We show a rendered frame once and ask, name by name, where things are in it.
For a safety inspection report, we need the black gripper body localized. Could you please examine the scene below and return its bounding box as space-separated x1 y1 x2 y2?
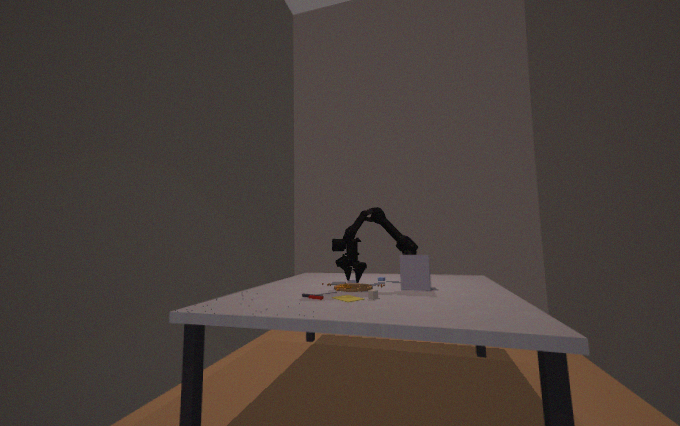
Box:
344 251 367 269

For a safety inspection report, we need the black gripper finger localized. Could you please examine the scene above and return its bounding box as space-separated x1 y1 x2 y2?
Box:
353 269 365 283
341 266 352 281

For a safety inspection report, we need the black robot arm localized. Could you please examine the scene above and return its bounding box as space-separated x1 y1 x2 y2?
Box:
332 207 418 267

